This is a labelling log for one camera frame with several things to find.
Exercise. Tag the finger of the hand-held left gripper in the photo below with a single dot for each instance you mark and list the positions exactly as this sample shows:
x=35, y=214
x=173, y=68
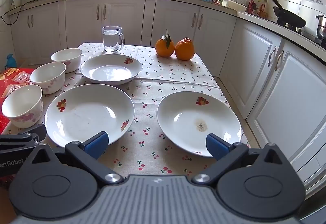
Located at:
x=23, y=138

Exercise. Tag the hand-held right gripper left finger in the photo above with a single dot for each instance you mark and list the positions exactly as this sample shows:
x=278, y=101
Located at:
x=96, y=143

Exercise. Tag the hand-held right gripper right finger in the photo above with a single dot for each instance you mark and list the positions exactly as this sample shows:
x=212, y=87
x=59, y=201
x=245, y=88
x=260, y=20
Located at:
x=216, y=145

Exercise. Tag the white bowl with pink flowers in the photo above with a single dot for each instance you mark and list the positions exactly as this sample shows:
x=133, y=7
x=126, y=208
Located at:
x=23, y=104
x=48, y=76
x=67, y=57

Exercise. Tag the white fruit-print plate with stain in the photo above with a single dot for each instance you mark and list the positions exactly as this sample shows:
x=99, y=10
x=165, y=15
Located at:
x=188, y=117

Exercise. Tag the red cardboard box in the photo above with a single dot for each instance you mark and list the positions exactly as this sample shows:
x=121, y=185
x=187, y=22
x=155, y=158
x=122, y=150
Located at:
x=10, y=81

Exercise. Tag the blue thermos jug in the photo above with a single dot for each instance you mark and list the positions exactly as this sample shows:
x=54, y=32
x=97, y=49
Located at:
x=10, y=62

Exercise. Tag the cherry print tablecloth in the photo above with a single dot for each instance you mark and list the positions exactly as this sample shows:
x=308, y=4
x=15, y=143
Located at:
x=152, y=86

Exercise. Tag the bumpy orange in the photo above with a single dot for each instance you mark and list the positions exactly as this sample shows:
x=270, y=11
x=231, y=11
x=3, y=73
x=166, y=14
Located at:
x=184, y=49

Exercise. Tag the glass mug with water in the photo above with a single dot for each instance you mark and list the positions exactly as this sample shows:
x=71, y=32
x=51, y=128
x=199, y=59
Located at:
x=110, y=40

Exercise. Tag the orange with green leaf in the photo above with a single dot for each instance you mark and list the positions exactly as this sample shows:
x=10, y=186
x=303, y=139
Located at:
x=164, y=48

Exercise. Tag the white kitchen cabinets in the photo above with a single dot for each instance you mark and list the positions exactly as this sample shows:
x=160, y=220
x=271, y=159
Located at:
x=122, y=20

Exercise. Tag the white plastic tray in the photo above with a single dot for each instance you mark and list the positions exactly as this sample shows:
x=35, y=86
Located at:
x=233, y=5

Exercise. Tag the red seasoning bottle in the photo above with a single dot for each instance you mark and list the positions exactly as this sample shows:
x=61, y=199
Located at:
x=252, y=6

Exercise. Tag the gas stove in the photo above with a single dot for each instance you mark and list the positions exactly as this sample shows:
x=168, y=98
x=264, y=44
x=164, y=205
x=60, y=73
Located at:
x=309, y=32

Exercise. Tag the black wok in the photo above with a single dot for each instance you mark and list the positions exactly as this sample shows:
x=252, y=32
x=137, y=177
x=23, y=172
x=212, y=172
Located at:
x=290, y=18

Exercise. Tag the steel cooking pot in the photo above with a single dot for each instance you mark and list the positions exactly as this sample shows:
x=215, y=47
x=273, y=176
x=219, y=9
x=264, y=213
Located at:
x=321, y=26

